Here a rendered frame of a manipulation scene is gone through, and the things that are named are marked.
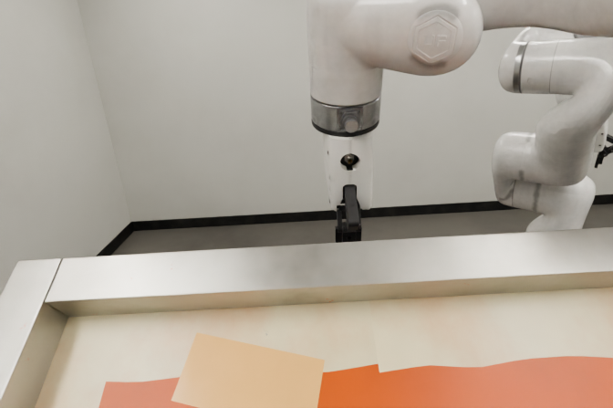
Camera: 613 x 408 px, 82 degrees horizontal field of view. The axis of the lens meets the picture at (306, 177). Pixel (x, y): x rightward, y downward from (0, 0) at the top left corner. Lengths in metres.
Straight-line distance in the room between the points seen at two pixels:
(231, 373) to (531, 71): 0.59
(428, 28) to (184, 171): 3.64
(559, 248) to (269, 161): 3.40
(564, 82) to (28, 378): 0.72
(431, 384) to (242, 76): 3.36
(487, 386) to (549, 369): 0.05
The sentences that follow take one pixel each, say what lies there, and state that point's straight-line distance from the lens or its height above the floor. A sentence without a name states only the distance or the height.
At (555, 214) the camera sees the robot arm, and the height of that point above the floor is 1.37.
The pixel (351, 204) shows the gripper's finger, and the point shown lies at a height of 1.55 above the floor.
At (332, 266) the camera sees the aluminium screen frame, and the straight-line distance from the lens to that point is 0.29.
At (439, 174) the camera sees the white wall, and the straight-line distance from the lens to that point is 3.94.
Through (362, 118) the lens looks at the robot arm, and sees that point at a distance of 0.36.
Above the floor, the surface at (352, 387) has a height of 1.47.
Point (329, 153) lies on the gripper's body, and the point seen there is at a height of 1.60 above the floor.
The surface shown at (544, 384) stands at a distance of 0.34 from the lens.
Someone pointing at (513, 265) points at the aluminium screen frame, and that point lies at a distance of 0.33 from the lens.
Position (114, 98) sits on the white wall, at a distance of 3.94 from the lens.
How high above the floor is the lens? 1.70
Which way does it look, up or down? 19 degrees down
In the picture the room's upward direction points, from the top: 3 degrees counter-clockwise
